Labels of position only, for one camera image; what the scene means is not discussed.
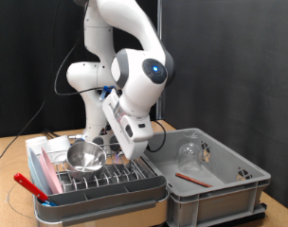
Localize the grey cutlery holder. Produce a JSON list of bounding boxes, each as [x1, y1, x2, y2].
[[34, 175, 168, 217]]

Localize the black cables on table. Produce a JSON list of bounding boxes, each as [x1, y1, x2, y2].
[[41, 128, 62, 140]]

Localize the black backdrop curtain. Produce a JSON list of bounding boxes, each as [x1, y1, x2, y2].
[[0, 0, 159, 138]]

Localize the aluminium frame post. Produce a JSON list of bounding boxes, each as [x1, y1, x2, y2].
[[155, 0, 164, 120]]

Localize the steel wire dish rack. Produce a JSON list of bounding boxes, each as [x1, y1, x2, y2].
[[32, 142, 171, 227]]

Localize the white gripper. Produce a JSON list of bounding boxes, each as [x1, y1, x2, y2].
[[101, 89, 149, 161]]

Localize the blue handled utensil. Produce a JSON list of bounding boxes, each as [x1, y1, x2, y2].
[[41, 199, 59, 208]]

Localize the grey plastic crate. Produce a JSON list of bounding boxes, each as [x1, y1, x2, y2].
[[133, 127, 272, 227]]

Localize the dark grey backdrop panel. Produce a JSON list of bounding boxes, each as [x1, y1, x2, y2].
[[161, 0, 288, 214]]

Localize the light blue plastic plate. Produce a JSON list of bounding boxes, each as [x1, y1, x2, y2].
[[27, 147, 53, 197]]

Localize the pink plastic plate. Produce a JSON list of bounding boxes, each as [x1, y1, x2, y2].
[[40, 146, 64, 194]]

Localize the black camera cable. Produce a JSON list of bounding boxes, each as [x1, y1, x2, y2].
[[53, 0, 167, 153]]

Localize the long hanging black cable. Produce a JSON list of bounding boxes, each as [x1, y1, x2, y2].
[[0, 0, 64, 166]]

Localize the brown wooden stick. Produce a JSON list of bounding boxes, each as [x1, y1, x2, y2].
[[174, 171, 214, 188]]

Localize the stainless steel pot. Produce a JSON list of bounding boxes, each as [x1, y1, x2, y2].
[[63, 140, 108, 183]]

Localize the blue cable strap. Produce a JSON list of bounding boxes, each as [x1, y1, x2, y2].
[[99, 85, 116, 102]]

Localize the clear wine glass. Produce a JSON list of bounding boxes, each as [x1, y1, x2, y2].
[[177, 130, 204, 174]]

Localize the white box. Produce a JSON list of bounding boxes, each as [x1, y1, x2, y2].
[[39, 135, 72, 164]]

